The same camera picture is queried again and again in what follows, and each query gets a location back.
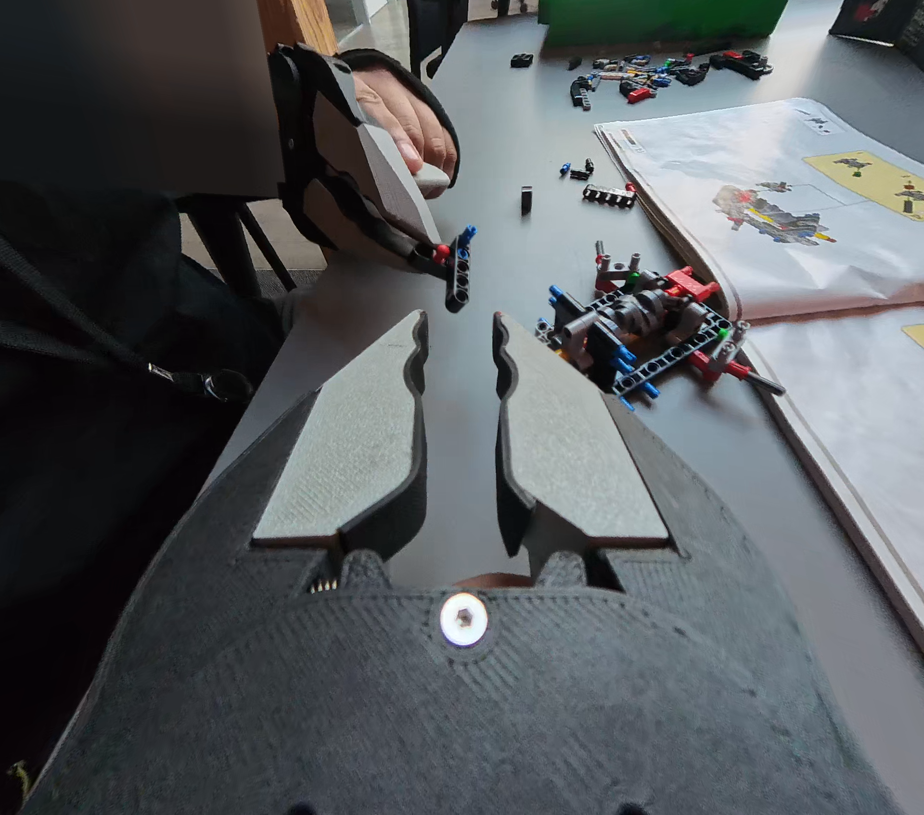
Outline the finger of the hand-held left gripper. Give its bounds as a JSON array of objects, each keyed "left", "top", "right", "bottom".
[
  {"left": 303, "top": 97, "right": 443, "bottom": 249},
  {"left": 299, "top": 169, "right": 434, "bottom": 271}
]

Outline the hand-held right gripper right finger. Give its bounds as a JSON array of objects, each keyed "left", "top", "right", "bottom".
[{"left": 492, "top": 311, "right": 671, "bottom": 578}]

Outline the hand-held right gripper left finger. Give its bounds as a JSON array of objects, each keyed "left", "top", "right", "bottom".
[{"left": 253, "top": 308, "right": 430, "bottom": 560}]

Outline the black pinned lego liftarm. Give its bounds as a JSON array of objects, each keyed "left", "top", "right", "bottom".
[{"left": 411, "top": 225, "right": 479, "bottom": 314}]

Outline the lego chassis assembly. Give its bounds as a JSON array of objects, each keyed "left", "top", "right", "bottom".
[{"left": 536, "top": 241, "right": 788, "bottom": 412}]

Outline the black lego beam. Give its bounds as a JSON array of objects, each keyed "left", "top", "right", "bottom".
[{"left": 582, "top": 183, "right": 638, "bottom": 210}]

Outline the pile of loose lego pieces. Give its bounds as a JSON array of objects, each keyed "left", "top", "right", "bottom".
[{"left": 566, "top": 49, "right": 775, "bottom": 109}]

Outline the person's left hand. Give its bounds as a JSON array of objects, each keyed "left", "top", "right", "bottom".
[{"left": 351, "top": 68, "right": 461, "bottom": 181}]

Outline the black chair base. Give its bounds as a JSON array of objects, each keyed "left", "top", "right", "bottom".
[{"left": 177, "top": 194, "right": 297, "bottom": 296}]

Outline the white instruction booklet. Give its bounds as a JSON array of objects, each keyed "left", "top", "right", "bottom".
[{"left": 593, "top": 98, "right": 924, "bottom": 650}]

